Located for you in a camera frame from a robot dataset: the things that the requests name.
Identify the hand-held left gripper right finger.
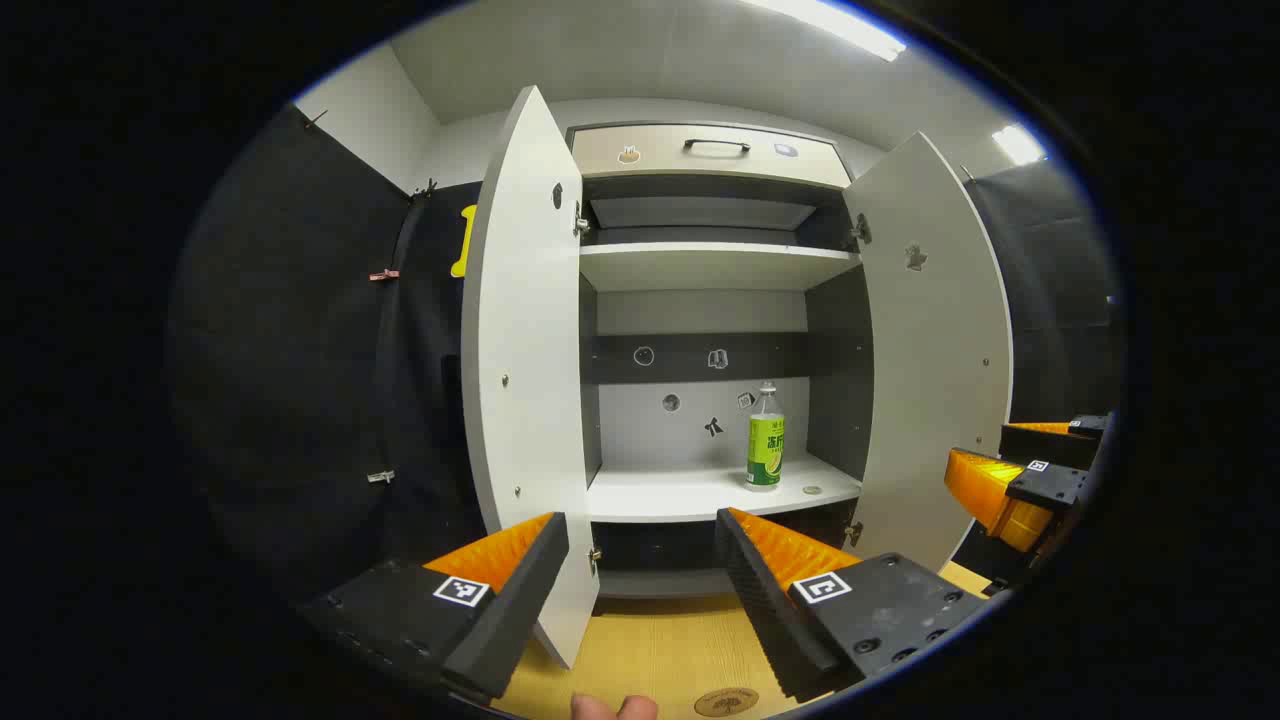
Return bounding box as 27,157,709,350
714,507,991,703

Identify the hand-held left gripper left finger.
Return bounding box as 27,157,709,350
300,512,571,701

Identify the round cork coaster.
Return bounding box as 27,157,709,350
693,686,761,719

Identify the grey cabinet door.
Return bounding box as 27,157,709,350
460,85,601,669
843,131,1014,573

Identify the clear bottle with green label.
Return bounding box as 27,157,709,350
745,382,786,493

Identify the white cabinet shelf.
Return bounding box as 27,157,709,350
587,455,863,524
580,243,861,293

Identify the beige cabinet drawer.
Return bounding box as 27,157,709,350
570,124,853,189

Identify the short ceiling light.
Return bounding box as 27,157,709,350
992,123,1047,167

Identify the black backdrop cloth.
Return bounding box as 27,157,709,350
170,100,1126,601

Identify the long ceiling light strip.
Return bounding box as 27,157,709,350
745,0,909,63

